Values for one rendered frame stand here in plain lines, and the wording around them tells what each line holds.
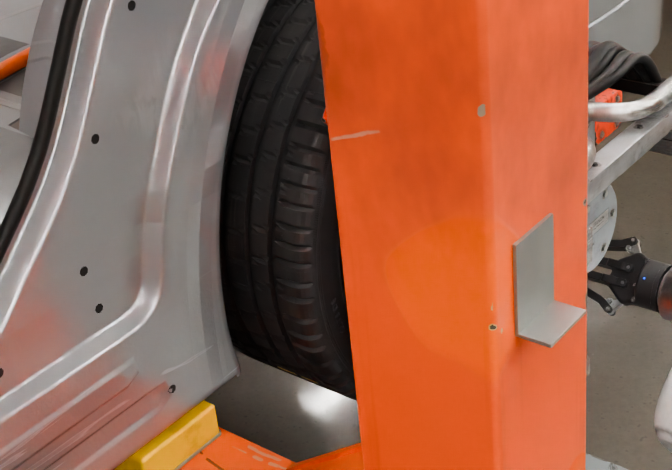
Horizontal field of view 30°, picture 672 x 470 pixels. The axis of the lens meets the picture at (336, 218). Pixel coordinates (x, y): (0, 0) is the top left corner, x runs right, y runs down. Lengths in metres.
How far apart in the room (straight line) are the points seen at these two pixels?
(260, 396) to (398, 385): 1.72
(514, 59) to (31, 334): 0.67
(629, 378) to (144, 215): 1.60
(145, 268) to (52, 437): 0.22
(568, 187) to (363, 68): 0.21
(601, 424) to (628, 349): 0.28
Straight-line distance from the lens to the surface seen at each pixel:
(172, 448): 1.60
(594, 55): 1.74
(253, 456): 1.62
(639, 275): 1.95
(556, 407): 1.19
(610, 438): 2.68
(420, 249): 1.03
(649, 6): 2.44
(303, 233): 1.55
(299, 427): 2.74
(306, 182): 1.54
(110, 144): 1.41
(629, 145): 1.63
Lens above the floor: 1.71
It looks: 29 degrees down
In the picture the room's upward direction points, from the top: 6 degrees counter-clockwise
